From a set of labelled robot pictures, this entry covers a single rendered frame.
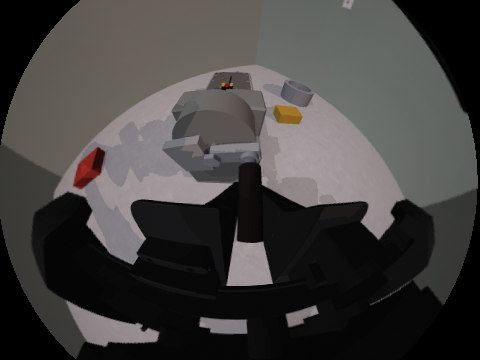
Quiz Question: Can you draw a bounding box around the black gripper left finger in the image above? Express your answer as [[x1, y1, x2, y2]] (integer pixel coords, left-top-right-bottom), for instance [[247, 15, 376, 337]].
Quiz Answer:
[[131, 181, 239, 287]]

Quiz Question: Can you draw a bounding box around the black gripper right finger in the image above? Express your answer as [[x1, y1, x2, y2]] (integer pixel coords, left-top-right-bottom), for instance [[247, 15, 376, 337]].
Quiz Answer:
[[263, 185, 369, 284]]

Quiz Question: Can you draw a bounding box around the red block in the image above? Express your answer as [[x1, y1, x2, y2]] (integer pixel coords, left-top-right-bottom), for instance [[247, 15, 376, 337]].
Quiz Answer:
[[73, 147, 105, 189]]

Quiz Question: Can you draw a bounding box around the dark grey ring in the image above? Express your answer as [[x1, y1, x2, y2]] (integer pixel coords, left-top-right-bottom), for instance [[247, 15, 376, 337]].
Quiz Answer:
[[280, 80, 315, 108]]

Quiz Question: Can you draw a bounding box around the orange-yellow block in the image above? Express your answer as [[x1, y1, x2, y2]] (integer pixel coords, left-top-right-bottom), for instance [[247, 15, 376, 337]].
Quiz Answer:
[[273, 105, 303, 124]]

